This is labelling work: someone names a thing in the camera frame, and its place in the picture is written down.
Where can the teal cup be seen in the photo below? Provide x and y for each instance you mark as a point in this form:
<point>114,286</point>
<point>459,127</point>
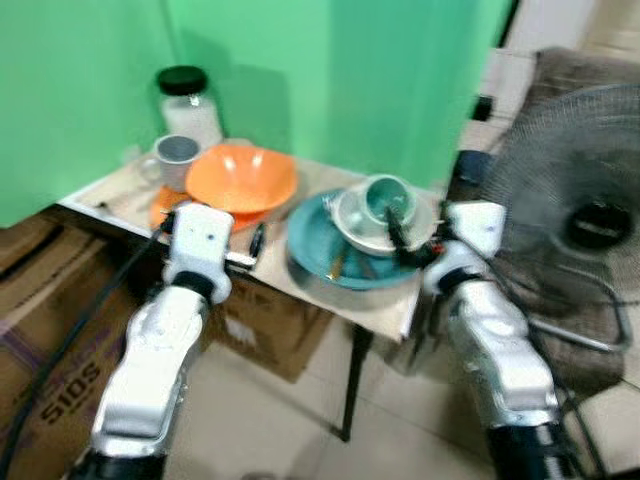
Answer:
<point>378,195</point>

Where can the teal plate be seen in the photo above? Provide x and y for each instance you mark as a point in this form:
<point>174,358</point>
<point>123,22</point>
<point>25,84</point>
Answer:
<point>312,245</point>

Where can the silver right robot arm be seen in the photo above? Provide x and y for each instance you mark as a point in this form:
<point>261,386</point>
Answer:
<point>497,350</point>

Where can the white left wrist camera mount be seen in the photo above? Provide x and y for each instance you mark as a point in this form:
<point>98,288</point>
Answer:
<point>198,240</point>

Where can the brown utensil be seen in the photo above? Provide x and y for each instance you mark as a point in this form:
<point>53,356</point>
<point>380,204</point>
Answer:
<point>337,264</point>

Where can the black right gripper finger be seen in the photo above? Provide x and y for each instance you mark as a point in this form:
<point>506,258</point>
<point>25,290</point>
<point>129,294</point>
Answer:
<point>396,232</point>

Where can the glass jar with black lid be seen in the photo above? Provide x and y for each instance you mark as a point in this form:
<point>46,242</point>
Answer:
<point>190,110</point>

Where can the black standing fan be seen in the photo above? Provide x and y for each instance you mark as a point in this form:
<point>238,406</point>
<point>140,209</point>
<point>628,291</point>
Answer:
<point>570,190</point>

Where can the green backdrop cloth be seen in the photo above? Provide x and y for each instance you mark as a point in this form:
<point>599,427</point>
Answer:
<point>350,80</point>

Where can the small cardboard box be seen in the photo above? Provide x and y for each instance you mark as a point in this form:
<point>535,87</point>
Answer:
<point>268,330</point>

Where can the grey mug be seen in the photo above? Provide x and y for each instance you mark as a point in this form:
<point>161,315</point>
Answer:
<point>172,158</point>

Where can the black table leg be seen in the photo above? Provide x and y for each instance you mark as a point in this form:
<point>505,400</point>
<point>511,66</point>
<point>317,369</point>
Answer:
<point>354,385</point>

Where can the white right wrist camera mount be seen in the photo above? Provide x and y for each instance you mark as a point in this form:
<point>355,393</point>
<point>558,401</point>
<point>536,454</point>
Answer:
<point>477,228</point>

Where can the orange bowl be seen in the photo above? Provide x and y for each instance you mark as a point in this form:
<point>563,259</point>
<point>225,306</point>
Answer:
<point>242,178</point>

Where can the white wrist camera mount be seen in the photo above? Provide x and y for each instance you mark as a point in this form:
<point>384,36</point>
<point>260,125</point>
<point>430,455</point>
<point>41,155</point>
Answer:
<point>198,240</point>
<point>477,228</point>

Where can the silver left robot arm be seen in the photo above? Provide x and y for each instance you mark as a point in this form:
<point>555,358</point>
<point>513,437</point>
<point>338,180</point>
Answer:
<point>150,360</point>

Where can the large printed cardboard box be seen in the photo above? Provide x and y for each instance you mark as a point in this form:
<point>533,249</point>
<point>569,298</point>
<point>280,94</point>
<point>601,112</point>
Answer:
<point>60,330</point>

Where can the cream bowl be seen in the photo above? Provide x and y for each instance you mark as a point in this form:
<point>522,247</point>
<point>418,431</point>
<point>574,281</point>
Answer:
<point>358,232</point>

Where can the orange plate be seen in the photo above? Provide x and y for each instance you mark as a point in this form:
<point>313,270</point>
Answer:
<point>163,208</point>

